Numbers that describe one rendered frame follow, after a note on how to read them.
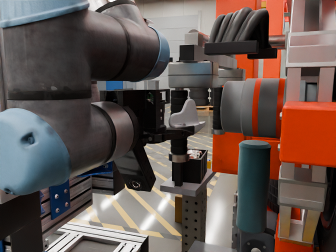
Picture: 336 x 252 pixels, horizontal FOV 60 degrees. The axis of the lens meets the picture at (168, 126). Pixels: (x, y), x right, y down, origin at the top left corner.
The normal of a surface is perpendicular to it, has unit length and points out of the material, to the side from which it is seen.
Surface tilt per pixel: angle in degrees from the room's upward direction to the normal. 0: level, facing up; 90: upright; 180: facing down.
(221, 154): 90
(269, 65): 90
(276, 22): 90
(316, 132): 90
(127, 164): 123
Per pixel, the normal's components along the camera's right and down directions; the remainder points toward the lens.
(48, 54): 0.47, 0.14
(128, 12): 0.49, -0.35
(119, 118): 0.80, -0.42
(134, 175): -0.32, 0.65
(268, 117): -0.39, 0.33
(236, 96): -0.36, -0.31
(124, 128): 0.90, -0.13
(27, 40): -0.06, 0.15
